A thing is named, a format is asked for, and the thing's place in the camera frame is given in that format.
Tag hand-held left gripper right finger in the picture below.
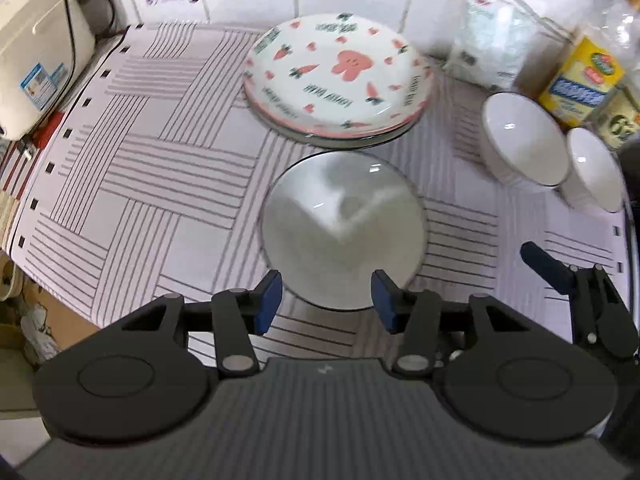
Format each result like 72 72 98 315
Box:
371 270 552 377

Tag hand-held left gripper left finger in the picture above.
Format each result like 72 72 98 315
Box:
104 270 284 379

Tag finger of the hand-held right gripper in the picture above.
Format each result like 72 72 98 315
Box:
520 241 640 361

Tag white bowl with dark rim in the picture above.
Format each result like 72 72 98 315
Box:
260 152 429 311
562 127 625 213
481 91 571 191

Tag white rabbit print plate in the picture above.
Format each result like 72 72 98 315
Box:
243 14 433 137

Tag slim green label bottle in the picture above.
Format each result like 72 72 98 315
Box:
590 85 640 152

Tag white striped tablecloth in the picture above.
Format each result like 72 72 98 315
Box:
10 20 631 361

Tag large yellow label bottle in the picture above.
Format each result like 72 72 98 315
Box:
515 0 640 129

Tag brown cardboard box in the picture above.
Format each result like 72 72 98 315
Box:
15 280 103 361

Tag white powder bag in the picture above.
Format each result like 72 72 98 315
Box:
445 0 542 89

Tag red striped cloth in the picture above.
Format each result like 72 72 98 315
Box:
0 110 68 201

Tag white rice cooker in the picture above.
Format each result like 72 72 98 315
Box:
0 0 97 141

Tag black rice cooker cable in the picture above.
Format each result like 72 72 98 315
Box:
60 0 122 78

